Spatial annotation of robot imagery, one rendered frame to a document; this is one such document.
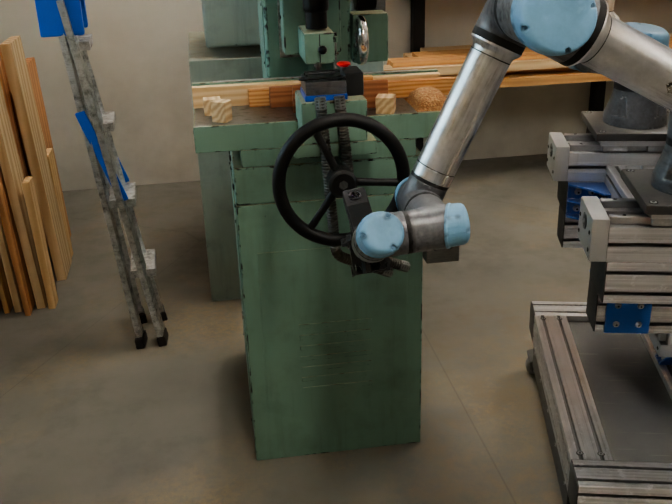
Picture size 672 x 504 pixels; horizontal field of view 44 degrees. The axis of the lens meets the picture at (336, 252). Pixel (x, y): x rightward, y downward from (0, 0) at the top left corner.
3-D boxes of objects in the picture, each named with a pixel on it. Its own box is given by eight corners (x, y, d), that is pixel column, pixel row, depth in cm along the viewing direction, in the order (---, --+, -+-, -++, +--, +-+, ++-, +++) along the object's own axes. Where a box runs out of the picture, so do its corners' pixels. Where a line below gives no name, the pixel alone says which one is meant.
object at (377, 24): (353, 63, 214) (352, 14, 209) (349, 58, 220) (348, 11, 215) (389, 60, 215) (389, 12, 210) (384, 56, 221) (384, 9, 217)
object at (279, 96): (270, 108, 197) (269, 88, 195) (269, 106, 199) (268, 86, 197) (372, 101, 200) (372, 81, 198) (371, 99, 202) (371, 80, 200)
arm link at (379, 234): (413, 251, 138) (362, 259, 137) (403, 258, 149) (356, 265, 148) (405, 205, 138) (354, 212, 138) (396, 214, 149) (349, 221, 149)
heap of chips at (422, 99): (417, 112, 189) (417, 95, 188) (403, 98, 202) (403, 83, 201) (455, 109, 190) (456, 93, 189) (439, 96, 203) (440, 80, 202)
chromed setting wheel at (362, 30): (359, 69, 206) (358, 18, 202) (350, 60, 218) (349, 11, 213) (370, 69, 207) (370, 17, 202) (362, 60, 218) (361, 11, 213)
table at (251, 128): (193, 166, 176) (191, 138, 174) (194, 129, 204) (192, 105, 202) (472, 147, 184) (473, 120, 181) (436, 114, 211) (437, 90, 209)
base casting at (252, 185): (234, 206, 191) (231, 168, 187) (227, 139, 243) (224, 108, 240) (425, 191, 196) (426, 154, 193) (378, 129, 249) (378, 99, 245)
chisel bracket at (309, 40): (305, 71, 193) (304, 33, 189) (299, 60, 206) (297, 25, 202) (337, 69, 194) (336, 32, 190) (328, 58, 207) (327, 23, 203)
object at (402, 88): (249, 107, 198) (248, 90, 197) (249, 105, 200) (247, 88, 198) (468, 93, 205) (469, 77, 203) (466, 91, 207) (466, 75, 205)
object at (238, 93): (193, 108, 198) (191, 87, 196) (193, 106, 200) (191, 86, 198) (439, 93, 206) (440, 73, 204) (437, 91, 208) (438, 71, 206)
